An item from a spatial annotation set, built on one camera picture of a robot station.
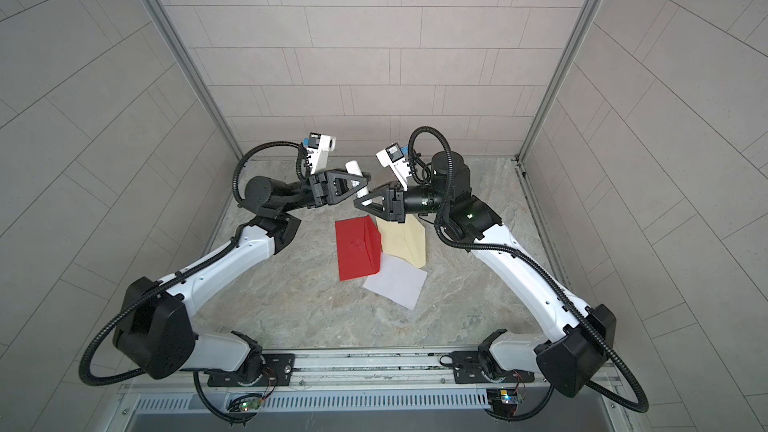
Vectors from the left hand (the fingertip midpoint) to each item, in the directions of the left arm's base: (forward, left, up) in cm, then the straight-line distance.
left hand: (367, 191), depth 56 cm
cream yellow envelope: (+11, -8, -41) cm, 43 cm away
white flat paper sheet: (-2, -6, -41) cm, 42 cm away
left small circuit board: (-31, +26, -36) cm, 55 cm away
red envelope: (+9, +7, -40) cm, 42 cm away
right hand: (-3, +1, -3) cm, 4 cm away
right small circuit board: (-30, -30, -40) cm, 58 cm away
